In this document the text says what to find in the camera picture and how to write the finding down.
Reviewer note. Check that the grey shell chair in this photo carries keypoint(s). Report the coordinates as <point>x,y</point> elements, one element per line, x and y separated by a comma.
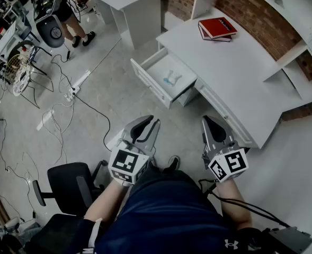
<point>51,28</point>

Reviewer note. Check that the black office chair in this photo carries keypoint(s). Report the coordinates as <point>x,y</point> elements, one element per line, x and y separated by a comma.
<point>71,189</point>

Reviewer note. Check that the closed white desk drawer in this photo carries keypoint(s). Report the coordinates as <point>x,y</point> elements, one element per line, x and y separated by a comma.
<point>224,112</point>

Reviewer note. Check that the small red book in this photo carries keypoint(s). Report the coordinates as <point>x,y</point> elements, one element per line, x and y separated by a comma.
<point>222,38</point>

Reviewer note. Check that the white desk with hutch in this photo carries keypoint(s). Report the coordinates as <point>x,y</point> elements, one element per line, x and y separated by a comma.
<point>232,75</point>

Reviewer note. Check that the person's left forearm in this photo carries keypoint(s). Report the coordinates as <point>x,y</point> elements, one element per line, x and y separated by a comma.
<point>106,202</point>

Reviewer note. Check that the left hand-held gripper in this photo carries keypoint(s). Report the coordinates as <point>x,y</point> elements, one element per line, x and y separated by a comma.
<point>128,163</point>

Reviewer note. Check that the large red book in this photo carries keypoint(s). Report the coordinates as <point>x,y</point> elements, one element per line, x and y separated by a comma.
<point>218,27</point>

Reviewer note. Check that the person's navy shirt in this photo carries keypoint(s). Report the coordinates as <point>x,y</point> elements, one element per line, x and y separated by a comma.
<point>166,216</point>

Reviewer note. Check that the person's right forearm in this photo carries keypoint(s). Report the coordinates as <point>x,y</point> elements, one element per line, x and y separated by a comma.
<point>233,202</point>

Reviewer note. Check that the grey metal box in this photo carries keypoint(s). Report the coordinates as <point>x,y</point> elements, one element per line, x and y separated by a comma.
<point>290,239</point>

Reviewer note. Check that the white power strip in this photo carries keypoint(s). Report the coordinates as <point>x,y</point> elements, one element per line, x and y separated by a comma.
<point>72,92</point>

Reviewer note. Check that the white item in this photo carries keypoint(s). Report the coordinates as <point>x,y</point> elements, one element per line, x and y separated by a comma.
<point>172,77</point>

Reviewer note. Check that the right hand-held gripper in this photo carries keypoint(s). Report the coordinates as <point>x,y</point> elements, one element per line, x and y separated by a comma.
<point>228,163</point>

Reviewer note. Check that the plain white desk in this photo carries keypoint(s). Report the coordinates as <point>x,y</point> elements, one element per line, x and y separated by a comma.
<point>134,7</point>

